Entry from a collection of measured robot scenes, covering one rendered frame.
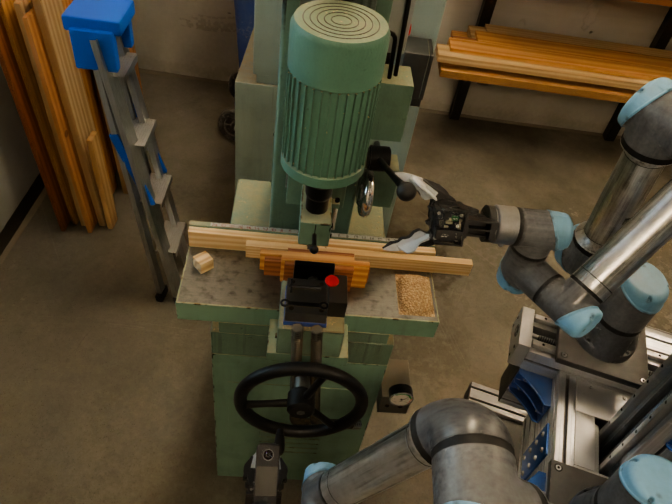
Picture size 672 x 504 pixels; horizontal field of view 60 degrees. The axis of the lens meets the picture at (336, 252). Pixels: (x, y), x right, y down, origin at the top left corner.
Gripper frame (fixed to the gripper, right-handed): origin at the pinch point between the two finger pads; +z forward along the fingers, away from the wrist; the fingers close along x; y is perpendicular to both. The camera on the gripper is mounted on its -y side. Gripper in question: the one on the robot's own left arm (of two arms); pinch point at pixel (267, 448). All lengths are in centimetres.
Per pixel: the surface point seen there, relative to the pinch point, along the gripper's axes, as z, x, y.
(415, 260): 23, 32, -39
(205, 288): 15.5, -17.1, -30.1
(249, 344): 18.3, -6.3, -15.7
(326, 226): 13, 9, -48
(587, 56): 201, 150, -107
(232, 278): 18.7, -11.5, -32.0
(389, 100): 22, 20, -76
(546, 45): 208, 129, -111
